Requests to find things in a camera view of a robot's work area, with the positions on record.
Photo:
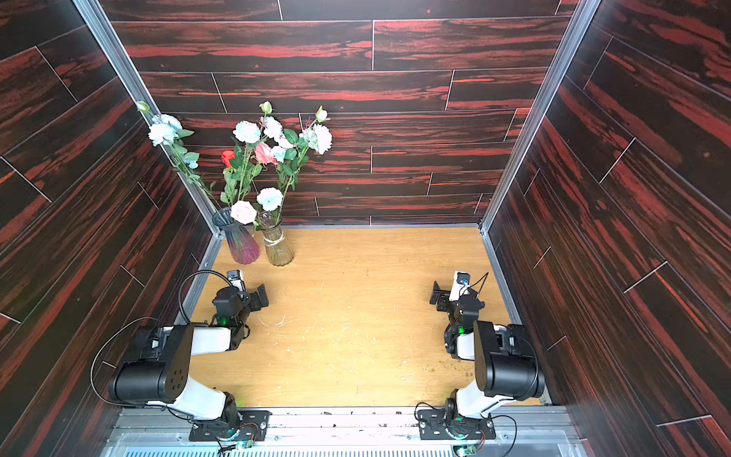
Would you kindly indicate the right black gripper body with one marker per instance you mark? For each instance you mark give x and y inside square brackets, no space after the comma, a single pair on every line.
[445,299]

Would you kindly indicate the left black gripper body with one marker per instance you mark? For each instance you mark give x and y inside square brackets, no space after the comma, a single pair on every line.
[251,298]

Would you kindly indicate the clear glass vase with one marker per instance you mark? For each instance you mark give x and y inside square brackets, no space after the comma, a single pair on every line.
[278,249]

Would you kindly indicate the light blue carnation stem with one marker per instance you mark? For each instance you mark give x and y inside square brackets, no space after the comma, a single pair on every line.
[270,202]

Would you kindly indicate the blue white flower spray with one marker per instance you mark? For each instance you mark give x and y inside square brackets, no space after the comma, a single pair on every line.
[291,153]

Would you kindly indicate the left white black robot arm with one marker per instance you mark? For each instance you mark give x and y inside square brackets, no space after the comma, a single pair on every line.
[155,371]

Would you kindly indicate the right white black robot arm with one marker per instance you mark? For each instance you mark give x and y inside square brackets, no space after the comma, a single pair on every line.
[506,366]

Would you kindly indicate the purple glass vase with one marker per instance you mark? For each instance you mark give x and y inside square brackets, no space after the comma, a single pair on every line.
[243,248]

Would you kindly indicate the pale pink carnation drooping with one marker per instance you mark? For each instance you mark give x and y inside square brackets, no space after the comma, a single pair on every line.
[243,212]

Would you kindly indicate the red pink white rose bouquet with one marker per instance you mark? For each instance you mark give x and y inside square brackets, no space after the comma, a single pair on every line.
[253,150]

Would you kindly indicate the white flower spray far left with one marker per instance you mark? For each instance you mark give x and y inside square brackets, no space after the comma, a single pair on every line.
[167,132]

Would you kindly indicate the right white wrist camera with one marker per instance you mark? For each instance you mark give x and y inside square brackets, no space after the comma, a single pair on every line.
[460,285]

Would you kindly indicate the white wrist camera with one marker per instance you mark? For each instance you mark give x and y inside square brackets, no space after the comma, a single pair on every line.
[460,285]
[236,279]

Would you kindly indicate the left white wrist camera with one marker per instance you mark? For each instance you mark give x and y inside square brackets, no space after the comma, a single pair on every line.
[236,279]

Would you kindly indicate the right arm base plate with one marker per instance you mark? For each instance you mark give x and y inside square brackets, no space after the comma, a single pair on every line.
[439,423]

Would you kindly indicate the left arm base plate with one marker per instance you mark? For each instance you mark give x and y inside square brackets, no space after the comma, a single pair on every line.
[250,425]

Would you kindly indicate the aluminium front rail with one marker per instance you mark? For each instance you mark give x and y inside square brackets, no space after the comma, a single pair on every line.
[350,431]

